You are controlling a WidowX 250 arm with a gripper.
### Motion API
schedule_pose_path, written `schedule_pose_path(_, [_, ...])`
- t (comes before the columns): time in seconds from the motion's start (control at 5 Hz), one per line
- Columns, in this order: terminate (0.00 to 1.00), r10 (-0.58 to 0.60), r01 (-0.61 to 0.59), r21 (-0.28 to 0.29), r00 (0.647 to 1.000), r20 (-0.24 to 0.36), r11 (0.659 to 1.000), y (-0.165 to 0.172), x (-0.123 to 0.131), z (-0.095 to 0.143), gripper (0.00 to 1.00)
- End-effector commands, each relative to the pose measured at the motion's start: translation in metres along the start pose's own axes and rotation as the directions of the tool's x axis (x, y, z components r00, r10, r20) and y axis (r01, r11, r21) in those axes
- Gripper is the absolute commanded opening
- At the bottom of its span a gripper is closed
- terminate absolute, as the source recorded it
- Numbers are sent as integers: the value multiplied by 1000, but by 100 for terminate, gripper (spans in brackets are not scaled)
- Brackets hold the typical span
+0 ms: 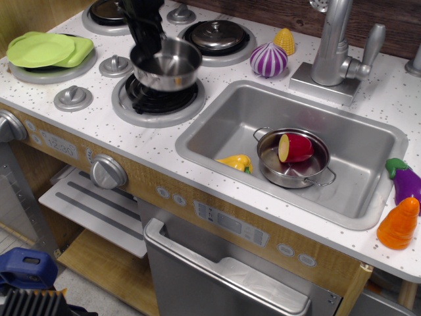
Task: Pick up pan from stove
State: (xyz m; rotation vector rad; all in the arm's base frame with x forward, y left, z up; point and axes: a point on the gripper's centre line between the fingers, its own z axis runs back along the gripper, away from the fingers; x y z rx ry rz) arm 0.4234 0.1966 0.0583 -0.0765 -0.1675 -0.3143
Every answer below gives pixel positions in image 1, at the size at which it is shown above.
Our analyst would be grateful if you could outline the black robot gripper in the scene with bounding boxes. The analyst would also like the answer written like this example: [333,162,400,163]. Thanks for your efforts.
[120,0,165,61]

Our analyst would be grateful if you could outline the steel saucepan with wire handle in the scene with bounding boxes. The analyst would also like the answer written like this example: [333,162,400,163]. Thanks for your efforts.
[130,38,203,92]

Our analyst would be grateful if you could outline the back left stove burner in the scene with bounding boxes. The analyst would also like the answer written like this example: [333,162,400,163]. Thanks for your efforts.
[82,1,130,36]

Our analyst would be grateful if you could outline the stove burner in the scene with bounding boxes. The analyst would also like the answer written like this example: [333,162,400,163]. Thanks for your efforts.
[178,20,257,67]
[111,74,205,128]
[7,47,97,84]
[82,1,130,36]

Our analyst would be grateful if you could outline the front right stove burner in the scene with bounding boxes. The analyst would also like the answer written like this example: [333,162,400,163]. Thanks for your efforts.
[111,74,205,128]

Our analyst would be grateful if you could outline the back right stove burner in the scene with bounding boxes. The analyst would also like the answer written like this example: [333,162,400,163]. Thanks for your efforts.
[178,20,257,67]

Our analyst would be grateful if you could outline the front left stove burner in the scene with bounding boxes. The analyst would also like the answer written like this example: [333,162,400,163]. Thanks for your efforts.
[7,47,97,84]

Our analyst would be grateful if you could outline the grey stovetop knob middle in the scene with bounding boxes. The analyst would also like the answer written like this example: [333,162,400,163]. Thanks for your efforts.
[99,55,134,78]

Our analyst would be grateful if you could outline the grey stovetop knob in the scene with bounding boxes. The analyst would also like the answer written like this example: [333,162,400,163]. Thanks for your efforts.
[166,4,197,25]
[99,55,134,78]
[53,86,93,112]

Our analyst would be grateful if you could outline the grey stovetop knob back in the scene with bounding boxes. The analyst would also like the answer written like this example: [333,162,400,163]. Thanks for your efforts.
[166,4,197,25]

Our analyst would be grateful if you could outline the steel pot lid left burner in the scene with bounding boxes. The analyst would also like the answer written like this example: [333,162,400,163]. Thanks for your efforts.
[90,0,124,22]

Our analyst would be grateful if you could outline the steel pot lid burner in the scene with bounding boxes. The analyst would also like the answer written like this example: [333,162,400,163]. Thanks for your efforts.
[190,20,246,51]
[90,0,124,22]

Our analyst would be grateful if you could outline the square green plastic plate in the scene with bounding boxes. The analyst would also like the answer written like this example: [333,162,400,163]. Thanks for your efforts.
[8,32,94,68]

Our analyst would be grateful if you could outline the steel pot lid right burner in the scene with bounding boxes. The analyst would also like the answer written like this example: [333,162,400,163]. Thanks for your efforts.
[190,20,246,51]

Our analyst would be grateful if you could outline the grey stovetop knob front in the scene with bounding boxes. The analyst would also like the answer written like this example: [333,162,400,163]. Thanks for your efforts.
[53,86,93,112]

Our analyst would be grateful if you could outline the grey sink basin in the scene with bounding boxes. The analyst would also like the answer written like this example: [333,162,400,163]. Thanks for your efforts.
[176,80,409,230]

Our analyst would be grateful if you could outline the round green plastic plate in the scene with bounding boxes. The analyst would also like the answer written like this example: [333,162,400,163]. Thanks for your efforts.
[7,34,75,68]

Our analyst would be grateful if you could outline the purple white toy onion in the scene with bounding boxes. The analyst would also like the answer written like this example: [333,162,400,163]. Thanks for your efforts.
[249,42,288,78]

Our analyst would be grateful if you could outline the large grey oven knob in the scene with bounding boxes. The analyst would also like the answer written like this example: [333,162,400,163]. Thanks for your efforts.
[89,154,128,190]

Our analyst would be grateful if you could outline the yellow toy corn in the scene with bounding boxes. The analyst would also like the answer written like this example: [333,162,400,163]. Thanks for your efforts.
[273,28,295,56]

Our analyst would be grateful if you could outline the yellow toy bell pepper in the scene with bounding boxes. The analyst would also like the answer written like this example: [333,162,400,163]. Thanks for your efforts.
[216,154,253,174]

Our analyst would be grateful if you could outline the grey oven knob left edge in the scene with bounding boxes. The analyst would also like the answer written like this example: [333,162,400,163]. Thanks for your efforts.
[0,109,28,143]

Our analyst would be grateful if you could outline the white oven rack shelf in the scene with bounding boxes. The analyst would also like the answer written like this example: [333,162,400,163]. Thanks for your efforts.
[39,167,147,258]

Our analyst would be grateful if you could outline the red toy apple half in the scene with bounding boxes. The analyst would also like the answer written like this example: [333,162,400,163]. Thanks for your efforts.
[278,133,314,163]

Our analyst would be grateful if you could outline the silver toy faucet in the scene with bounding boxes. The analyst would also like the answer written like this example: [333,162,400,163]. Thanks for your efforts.
[289,0,385,106]

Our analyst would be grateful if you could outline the grey oven door left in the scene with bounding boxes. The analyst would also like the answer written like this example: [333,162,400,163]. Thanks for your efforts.
[1,143,59,258]

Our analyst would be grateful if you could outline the silver dishwasher door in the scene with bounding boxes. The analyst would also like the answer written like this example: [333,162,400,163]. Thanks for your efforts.
[144,218,342,315]

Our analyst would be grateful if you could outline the blue clamp tool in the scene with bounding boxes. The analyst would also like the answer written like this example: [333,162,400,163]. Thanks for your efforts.
[1,248,59,295]

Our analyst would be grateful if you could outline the grey fixture right edge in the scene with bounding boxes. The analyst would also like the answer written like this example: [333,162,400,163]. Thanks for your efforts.
[405,47,421,78]

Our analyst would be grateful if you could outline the black ribbed heat sink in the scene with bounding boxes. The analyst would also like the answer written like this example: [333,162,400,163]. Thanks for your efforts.
[1,290,75,316]

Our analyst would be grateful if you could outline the purple toy eggplant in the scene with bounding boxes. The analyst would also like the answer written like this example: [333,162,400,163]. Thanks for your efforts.
[385,158,420,205]

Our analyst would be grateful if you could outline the orange toy carrot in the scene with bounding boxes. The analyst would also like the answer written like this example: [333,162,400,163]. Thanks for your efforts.
[376,197,420,250]

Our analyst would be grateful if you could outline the small steel two-handled pot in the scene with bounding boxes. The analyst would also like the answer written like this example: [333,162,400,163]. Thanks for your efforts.
[253,127,337,189]

